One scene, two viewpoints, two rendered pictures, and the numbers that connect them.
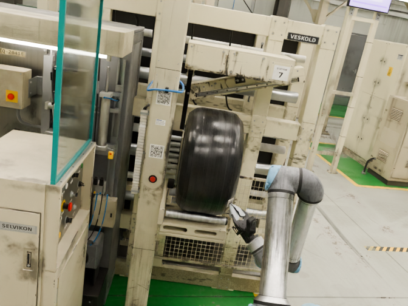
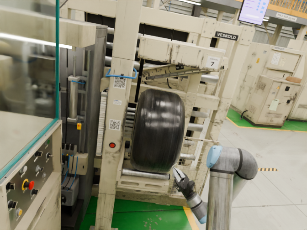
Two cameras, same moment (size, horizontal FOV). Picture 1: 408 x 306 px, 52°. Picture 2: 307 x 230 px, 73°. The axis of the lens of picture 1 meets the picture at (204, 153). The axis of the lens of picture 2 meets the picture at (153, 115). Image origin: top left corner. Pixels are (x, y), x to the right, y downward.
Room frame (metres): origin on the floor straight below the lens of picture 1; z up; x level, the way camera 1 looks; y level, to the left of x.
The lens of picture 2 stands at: (0.83, 0.05, 1.85)
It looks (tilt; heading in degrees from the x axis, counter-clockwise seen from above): 22 degrees down; 358
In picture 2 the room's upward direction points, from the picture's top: 11 degrees clockwise
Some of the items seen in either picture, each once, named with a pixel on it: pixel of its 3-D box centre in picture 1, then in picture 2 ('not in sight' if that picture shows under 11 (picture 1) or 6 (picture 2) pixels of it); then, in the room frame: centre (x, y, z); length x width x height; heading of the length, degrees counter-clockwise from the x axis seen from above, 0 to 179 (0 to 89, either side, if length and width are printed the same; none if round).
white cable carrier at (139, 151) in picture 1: (140, 152); (102, 124); (2.10, 0.34, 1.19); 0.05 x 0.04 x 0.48; 4
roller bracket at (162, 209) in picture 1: (164, 201); (122, 159); (2.16, 0.18, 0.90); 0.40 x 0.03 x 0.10; 4
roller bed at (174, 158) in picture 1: (165, 153); (124, 119); (2.54, 0.24, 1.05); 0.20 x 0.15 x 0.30; 94
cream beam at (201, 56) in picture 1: (238, 62); (179, 53); (2.48, -0.11, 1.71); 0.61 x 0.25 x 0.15; 94
